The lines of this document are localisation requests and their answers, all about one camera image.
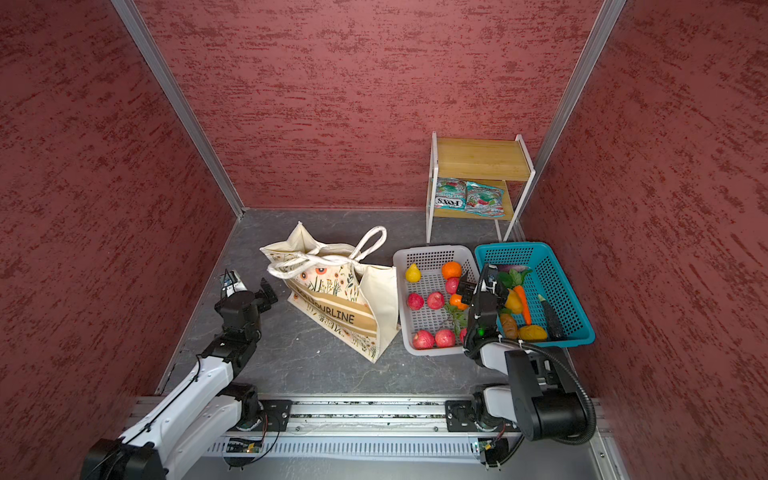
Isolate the red-green Fox's candy bag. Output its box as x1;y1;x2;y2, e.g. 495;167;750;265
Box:
465;182;505;218

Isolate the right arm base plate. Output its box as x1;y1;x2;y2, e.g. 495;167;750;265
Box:
444;400;519;433

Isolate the red apple front left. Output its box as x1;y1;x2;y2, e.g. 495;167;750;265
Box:
412;330;435;350

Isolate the yellow bell pepper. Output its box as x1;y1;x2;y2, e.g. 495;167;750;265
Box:
505;290;523;315

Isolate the orange carrot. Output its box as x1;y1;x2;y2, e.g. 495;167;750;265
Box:
513;285;533;326

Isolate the teal plastic basket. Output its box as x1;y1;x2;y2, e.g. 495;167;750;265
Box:
475;242;595;348

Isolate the small orange tangerine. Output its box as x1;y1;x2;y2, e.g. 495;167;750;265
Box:
449;294;469;311

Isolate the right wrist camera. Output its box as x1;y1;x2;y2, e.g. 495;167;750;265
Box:
478;264;499;294

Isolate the red apple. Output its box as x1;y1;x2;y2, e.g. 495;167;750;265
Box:
434;329;457;348
426;291;445;310
412;330;435;350
407;293;426;311
445;277;460;295

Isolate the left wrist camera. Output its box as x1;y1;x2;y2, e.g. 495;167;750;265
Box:
220;269;247;299

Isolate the aluminium mounting rail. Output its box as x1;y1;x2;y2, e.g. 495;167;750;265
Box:
122;393;613;439

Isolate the green leafy sprig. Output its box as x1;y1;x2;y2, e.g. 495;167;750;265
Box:
443;305;467;337

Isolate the brown potato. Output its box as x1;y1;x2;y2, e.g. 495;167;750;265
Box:
499;313;519;340

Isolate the orange fruit back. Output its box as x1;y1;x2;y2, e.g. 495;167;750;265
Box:
441;261;463;280

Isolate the red apple front middle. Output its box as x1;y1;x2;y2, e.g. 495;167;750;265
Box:
434;329;457;348

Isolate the white wooden two-tier shelf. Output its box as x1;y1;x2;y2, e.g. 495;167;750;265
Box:
426;133;536;243

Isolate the red apple middle left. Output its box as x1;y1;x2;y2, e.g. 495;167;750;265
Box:
407;293;426;311

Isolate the cream canvas tote bag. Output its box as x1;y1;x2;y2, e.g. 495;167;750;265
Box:
261;223;400;363

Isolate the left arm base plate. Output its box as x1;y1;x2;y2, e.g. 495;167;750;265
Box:
235;398;293;432

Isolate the green bell pepper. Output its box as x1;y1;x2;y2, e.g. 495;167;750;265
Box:
498;272;517;289

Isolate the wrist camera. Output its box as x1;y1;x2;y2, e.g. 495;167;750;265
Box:
478;264;499;294
220;269;247;299

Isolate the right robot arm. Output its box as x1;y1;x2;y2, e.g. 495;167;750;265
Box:
460;264;597;445

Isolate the yellow pear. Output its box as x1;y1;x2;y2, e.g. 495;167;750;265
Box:
405;263;422;283

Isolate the white plastic basket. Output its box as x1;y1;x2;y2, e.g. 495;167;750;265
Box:
393;245;479;356

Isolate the red apple back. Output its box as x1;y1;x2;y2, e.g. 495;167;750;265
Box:
445;277;460;295

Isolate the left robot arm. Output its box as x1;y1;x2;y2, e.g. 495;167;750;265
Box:
80;270;278;479

